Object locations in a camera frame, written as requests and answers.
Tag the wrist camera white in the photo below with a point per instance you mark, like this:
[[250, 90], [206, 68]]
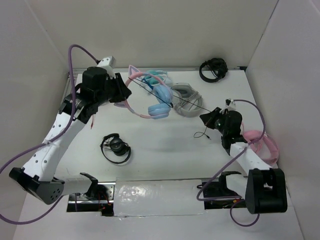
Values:
[[230, 105], [108, 63]]

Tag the white taped cover plate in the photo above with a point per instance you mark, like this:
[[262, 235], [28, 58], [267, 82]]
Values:
[[157, 198]]

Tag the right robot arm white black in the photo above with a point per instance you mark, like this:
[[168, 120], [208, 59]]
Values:
[[264, 188]]

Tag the grey white headphones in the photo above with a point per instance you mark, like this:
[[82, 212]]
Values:
[[187, 102]]

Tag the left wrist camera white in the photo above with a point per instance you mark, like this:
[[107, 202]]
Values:
[[108, 63]]

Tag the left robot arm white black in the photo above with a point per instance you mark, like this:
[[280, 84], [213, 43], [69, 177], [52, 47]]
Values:
[[37, 176]]

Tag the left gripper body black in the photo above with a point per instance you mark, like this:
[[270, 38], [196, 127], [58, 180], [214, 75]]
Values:
[[104, 95]]

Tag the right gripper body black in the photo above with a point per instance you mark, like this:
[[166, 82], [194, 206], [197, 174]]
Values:
[[220, 123]]

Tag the black headphones far corner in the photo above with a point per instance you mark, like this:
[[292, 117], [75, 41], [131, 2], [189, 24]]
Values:
[[217, 66]]

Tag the blue pink cat-ear headphones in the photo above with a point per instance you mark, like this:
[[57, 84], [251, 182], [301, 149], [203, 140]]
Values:
[[161, 92]]

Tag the small black on-ear headphones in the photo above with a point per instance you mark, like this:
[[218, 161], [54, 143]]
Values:
[[114, 143]]

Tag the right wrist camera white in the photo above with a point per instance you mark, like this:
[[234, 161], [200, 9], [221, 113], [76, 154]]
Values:
[[230, 105]]

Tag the teal white headphones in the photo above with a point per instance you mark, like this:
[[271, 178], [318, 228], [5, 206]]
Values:
[[149, 82]]

